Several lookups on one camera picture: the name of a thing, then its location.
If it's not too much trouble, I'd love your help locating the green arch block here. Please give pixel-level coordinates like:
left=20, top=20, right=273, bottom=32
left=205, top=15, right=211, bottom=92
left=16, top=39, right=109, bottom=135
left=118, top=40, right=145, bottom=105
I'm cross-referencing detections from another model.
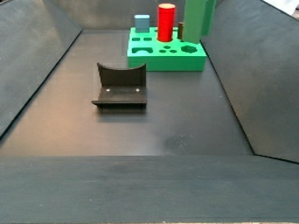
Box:
left=181, top=0, right=216, bottom=44

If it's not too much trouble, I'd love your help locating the green shape sorter board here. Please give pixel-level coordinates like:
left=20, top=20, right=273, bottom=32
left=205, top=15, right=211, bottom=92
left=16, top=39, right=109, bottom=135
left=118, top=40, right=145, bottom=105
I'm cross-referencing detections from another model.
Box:
left=126, top=27, right=207, bottom=72

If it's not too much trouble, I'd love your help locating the black curved stand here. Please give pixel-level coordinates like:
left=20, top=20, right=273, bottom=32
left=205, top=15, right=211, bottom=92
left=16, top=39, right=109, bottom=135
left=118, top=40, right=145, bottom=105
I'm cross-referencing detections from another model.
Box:
left=90, top=63, right=146, bottom=107

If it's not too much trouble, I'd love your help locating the brown star peg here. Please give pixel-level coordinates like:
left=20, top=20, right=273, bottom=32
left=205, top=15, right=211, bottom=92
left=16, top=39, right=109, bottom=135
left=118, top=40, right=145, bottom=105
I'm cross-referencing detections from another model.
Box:
left=177, top=22, right=183, bottom=40

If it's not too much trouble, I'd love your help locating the blue square block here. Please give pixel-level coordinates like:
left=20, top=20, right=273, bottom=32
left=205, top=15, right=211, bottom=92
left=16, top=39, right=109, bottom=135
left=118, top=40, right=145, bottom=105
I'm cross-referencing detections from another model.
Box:
left=134, top=15, right=149, bottom=33

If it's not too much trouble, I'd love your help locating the red cylinder peg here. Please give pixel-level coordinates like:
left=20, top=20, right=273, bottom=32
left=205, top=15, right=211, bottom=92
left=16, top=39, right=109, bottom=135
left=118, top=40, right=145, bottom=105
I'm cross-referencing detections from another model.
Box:
left=157, top=3, right=175, bottom=42

